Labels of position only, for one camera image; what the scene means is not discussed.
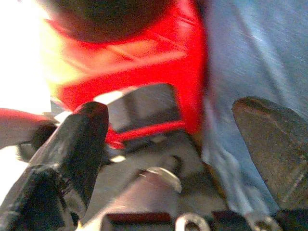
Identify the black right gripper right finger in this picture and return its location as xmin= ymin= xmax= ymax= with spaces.
xmin=231 ymin=96 xmax=308 ymax=209

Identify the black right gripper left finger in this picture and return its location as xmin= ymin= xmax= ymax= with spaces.
xmin=0 ymin=101 xmax=109 ymax=231

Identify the light blue garment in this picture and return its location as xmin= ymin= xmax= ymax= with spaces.
xmin=198 ymin=0 xmax=308 ymax=211

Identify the red plastic stool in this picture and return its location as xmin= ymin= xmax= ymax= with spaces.
xmin=0 ymin=0 xmax=209 ymax=151

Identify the dark bundled garment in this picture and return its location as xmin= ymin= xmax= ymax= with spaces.
xmin=45 ymin=0 xmax=203 ymax=44

